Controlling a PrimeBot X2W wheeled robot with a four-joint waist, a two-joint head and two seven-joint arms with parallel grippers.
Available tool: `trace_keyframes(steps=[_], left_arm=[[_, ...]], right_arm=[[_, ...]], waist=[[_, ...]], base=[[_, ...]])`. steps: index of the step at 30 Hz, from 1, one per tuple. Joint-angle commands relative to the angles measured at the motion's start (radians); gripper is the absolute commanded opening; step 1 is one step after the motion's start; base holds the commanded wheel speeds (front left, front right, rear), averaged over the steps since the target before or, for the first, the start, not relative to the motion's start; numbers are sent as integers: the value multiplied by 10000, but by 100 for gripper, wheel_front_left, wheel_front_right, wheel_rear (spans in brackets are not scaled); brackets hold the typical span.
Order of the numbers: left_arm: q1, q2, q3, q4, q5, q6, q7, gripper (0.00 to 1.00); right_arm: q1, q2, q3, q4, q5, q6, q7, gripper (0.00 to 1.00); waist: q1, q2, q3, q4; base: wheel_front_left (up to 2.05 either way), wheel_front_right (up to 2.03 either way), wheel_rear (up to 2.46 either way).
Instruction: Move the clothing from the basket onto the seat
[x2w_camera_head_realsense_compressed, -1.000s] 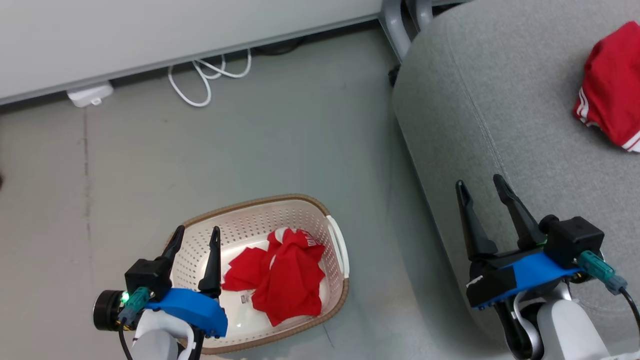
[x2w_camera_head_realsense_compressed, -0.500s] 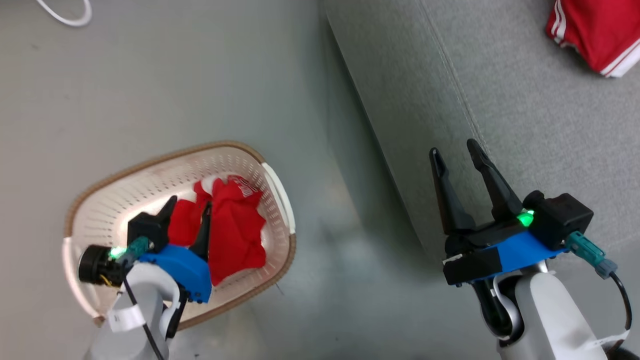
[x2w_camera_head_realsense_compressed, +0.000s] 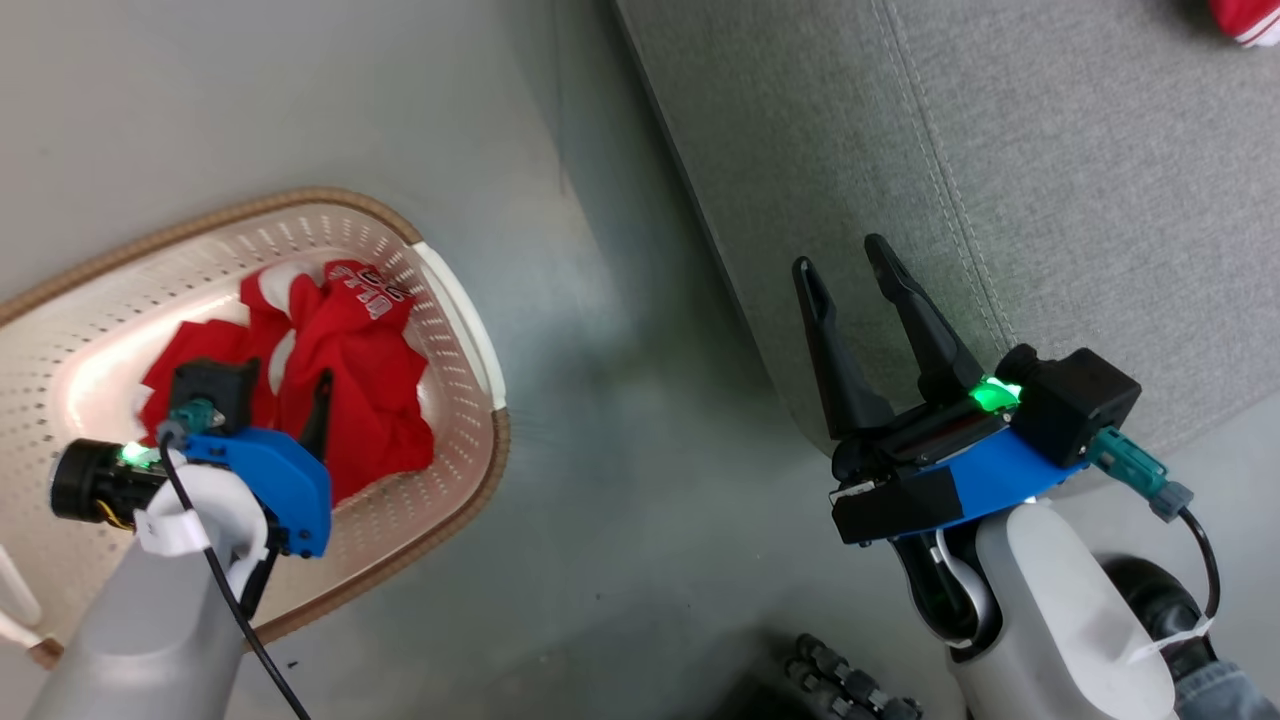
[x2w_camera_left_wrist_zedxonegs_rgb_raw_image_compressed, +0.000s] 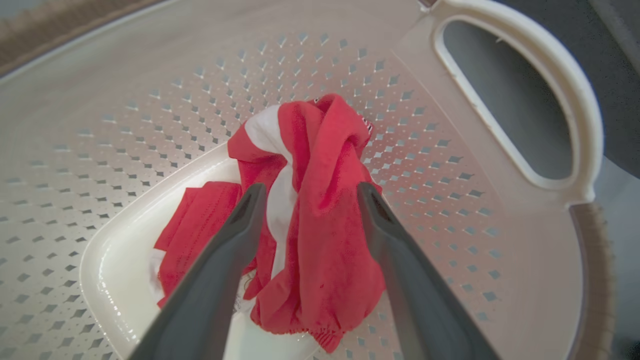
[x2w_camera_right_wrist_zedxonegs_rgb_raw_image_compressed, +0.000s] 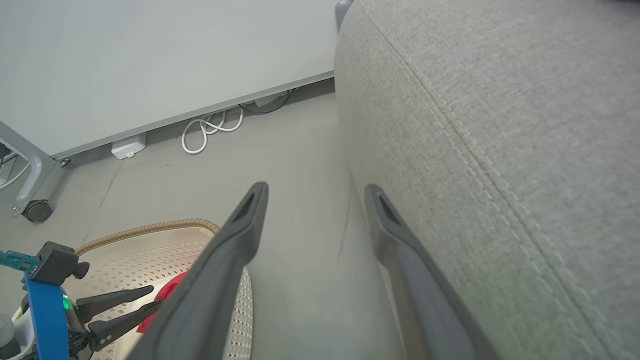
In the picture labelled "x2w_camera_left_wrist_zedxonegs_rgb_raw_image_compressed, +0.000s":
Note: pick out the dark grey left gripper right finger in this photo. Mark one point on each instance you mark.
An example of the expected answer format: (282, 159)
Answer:
(415, 290)

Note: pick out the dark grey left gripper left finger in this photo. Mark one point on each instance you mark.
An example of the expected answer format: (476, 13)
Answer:
(210, 280)

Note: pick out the red white garment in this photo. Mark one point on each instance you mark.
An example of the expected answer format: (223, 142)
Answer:
(325, 225)

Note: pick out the white perforated laundry basket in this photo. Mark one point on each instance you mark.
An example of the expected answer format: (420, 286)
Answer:
(150, 130)

